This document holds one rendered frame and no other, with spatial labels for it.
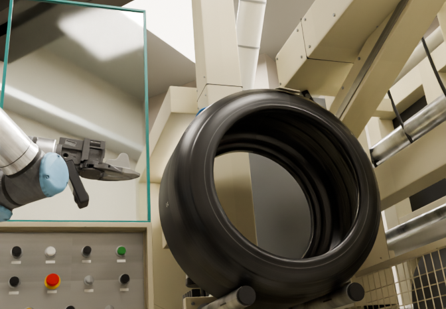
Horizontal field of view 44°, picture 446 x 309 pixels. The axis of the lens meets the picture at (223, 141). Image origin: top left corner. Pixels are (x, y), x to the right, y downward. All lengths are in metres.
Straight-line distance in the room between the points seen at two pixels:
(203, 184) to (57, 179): 0.34
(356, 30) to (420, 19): 0.18
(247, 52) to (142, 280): 1.11
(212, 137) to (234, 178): 0.42
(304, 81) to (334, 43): 0.23
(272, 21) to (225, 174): 3.45
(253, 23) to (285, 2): 2.42
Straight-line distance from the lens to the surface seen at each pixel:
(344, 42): 1.73
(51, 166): 1.23
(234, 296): 1.30
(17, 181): 1.24
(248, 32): 2.50
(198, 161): 1.34
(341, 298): 1.43
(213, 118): 1.40
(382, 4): 1.61
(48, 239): 2.03
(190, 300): 1.61
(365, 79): 1.72
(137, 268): 2.03
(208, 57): 1.94
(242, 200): 1.75
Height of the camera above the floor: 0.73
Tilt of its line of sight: 23 degrees up
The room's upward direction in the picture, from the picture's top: 5 degrees counter-clockwise
